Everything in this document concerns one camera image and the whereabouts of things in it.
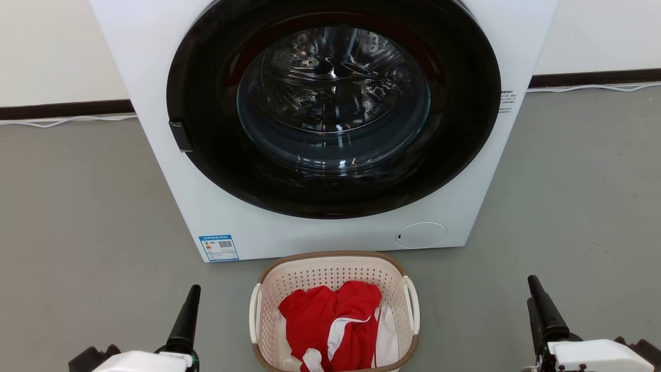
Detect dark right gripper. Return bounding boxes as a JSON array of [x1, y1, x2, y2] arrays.
[[527, 275, 583, 372]]

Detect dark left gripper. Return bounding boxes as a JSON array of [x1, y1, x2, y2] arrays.
[[166, 284, 202, 372]]

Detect beige perforated laundry basket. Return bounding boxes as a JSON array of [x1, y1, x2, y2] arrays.
[[249, 251, 420, 372]]

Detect blue energy label sticker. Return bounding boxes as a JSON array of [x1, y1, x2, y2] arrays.
[[198, 235, 240, 262]]

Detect white front-load washing machine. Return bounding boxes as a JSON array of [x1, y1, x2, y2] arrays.
[[89, 0, 560, 263]]

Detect red garment with white stripes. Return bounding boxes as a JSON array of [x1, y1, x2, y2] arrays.
[[278, 281, 383, 372]]

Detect round white filter cover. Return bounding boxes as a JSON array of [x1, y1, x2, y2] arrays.
[[396, 222, 448, 249]]

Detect black round washer door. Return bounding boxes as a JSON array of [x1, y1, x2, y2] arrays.
[[166, 0, 501, 220]]

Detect dark brown baseboard strip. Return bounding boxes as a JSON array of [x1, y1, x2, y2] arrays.
[[529, 68, 661, 88], [0, 99, 136, 120]]

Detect black door handle latch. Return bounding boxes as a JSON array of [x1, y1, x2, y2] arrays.
[[169, 121, 194, 153]]

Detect white floor cable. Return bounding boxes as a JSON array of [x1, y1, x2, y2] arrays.
[[527, 81, 661, 94], [0, 114, 138, 128]]

